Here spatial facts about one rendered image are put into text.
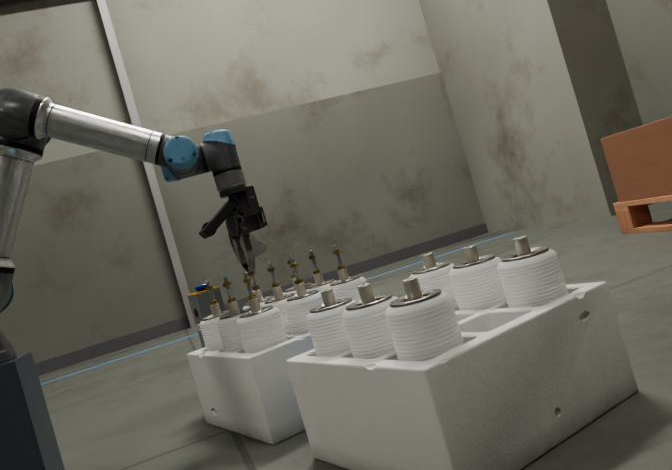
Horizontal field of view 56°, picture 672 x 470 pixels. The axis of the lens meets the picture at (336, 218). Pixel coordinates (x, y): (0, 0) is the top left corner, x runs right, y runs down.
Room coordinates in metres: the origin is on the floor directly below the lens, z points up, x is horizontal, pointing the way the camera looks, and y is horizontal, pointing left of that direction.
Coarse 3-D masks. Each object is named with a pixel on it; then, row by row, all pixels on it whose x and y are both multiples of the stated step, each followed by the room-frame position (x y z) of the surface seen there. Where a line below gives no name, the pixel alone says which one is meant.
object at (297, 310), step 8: (312, 296) 1.39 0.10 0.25; (320, 296) 1.40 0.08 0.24; (288, 304) 1.39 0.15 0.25; (296, 304) 1.38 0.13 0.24; (304, 304) 1.38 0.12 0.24; (312, 304) 1.38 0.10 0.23; (320, 304) 1.39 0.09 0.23; (288, 312) 1.40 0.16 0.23; (296, 312) 1.38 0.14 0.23; (304, 312) 1.38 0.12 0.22; (288, 320) 1.41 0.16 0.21; (296, 320) 1.38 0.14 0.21; (304, 320) 1.38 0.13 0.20; (296, 328) 1.39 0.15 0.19; (304, 328) 1.38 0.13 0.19
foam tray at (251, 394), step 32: (192, 352) 1.58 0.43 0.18; (224, 352) 1.42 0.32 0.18; (256, 352) 1.29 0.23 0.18; (288, 352) 1.30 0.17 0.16; (224, 384) 1.41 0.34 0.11; (256, 384) 1.26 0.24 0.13; (288, 384) 1.29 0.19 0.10; (224, 416) 1.46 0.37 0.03; (256, 416) 1.29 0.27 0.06; (288, 416) 1.28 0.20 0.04
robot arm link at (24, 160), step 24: (0, 144) 1.48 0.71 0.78; (24, 144) 1.49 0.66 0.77; (0, 168) 1.49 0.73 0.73; (24, 168) 1.52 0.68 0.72; (0, 192) 1.49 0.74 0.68; (24, 192) 1.53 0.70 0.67; (0, 216) 1.48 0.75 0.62; (0, 240) 1.49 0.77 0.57; (0, 264) 1.48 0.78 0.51; (0, 288) 1.47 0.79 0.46; (0, 312) 1.53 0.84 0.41
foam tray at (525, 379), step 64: (512, 320) 0.99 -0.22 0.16; (576, 320) 0.95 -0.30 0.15; (320, 384) 1.03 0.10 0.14; (384, 384) 0.87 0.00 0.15; (448, 384) 0.81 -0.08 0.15; (512, 384) 0.86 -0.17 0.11; (576, 384) 0.93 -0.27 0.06; (320, 448) 1.09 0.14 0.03; (384, 448) 0.91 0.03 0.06; (448, 448) 0.79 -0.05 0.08; (512, 448) 0.85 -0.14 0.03
